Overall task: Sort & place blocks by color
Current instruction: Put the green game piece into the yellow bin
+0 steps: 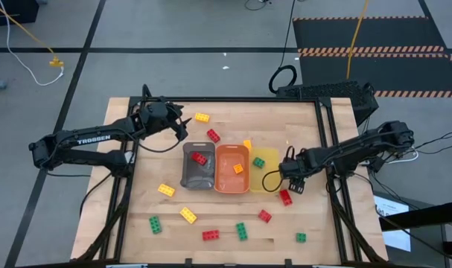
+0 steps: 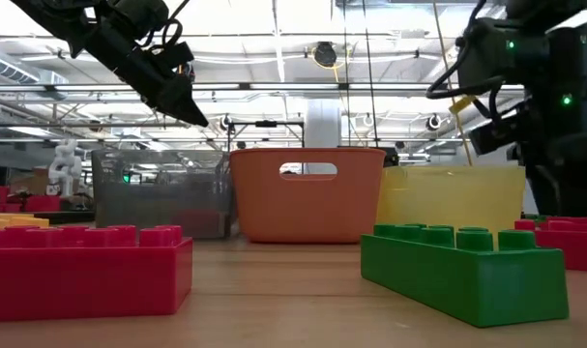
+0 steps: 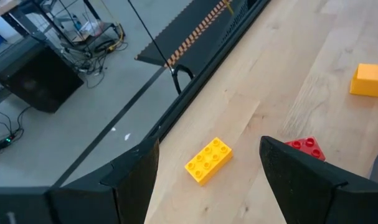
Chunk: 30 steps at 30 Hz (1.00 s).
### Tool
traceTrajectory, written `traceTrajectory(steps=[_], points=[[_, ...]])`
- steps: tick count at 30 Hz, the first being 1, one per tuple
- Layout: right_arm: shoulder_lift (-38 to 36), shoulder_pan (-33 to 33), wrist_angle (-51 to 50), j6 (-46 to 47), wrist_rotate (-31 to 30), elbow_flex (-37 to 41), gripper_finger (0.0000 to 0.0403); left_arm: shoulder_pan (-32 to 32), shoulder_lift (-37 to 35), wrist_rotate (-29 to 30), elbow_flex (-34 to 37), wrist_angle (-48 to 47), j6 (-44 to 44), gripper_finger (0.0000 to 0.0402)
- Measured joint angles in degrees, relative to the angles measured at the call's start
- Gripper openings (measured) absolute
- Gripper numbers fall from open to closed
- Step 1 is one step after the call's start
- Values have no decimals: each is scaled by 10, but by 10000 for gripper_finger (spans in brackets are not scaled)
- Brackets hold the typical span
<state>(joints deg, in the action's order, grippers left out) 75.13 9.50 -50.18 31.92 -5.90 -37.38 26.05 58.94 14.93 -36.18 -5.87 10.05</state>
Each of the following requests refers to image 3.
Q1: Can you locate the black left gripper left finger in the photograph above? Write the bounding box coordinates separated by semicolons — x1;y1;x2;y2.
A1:
0;136;160;224

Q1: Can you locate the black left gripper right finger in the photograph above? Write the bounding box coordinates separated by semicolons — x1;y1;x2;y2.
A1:
258;135;378;224

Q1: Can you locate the small red four-stud block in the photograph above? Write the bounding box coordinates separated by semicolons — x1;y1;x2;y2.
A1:
284;136;327;162

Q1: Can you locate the yellow eight-stud block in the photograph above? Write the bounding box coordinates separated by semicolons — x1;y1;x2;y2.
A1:
184;137;234;187

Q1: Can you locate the tall yellow building block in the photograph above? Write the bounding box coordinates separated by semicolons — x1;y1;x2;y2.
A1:
349;63;378;98

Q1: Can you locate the black power strip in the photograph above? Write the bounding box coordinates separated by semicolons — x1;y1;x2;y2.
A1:
0;133;17;157

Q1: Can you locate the black equipment case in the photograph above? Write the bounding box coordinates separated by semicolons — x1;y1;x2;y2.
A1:
0;45;85;114

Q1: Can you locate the metal equipment cart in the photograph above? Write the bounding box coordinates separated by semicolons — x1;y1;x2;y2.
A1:
7;0;125;60

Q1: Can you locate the black floor cable bundle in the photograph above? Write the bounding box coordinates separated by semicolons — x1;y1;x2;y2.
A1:
60;39;130;90

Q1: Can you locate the black cable with loop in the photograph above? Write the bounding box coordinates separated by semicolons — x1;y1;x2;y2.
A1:
127;0;195;95

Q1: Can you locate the black aluminium table frame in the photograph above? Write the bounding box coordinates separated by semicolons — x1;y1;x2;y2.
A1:
143;0;272;144

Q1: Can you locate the yellow hanging cable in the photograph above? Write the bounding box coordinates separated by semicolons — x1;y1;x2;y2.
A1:
222;0;235;16

